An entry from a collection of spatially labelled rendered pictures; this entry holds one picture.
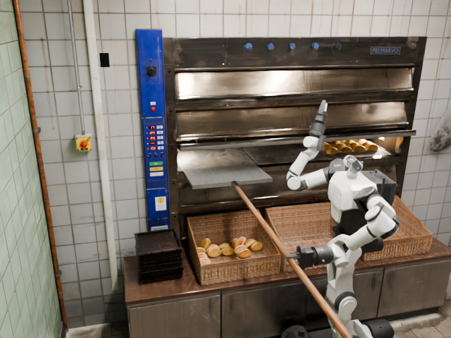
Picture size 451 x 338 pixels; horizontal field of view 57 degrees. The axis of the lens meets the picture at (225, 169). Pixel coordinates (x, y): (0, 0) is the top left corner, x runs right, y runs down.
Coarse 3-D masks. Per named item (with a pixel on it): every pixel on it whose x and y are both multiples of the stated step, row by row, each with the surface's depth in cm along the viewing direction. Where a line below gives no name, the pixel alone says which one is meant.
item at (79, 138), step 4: (76, 136) 264; (80, 136) 264; (84, 136) 265; (88, 136) 265; (76, 140) 264; (80, 140) 264; (84, 140) 265; (92, 140) 271; (76, 144) 265; (80, 144) 265; (88, 144) 266; (92, 144) 268; (76, 148) 266; (80, 148) 266; (84, 148) 267; (88, 148) 267; (92, 148) 268
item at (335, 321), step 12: (240, 192) 259; (264, 228) 218; (276, 240) 205; (288, 252) 194; (300, 276) 178; (312, 288) 169; (324, 300) 162; (324, 312) 158; (336, 324) 150; (348, 336) 144
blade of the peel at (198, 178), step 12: (204, 168) 305; (216, 168) 306; (228, 168) 306; (240, 168) 306; (252, 168) 306; (192, 180) 283; (204, 180) 284; (216, 180) 284; (228, 180) 284; (240, 180) 284; (252, 180) 279; (264, 180) 282
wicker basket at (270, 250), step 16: (192, 224) 306; (208, 224) 309; (224, 224) 313; (240, 224) 315; (256, 224) 319; (192, 240) 290; (224, 240) 314; (256, 240) 320; (192, 256) 297; (208, 256) 304; (224, 256) 304; (256, 256) 305; (272, 256) 279; (208, 272) 270; (224, 272) 274; (240, 272) 277; (256, 272) 280; (272, 272) 284
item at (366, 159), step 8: (320, 160) 326; (328, 160) 326; (360, 160) 330; (368, 160) 332; (376, 160) 333; (384, 160) 335; (392, 160) 337; (264, 168) 311; (272, 168) 313; (280, 168) 314; (288, 168) 316; (304, 168) 320; (184, 176) 298
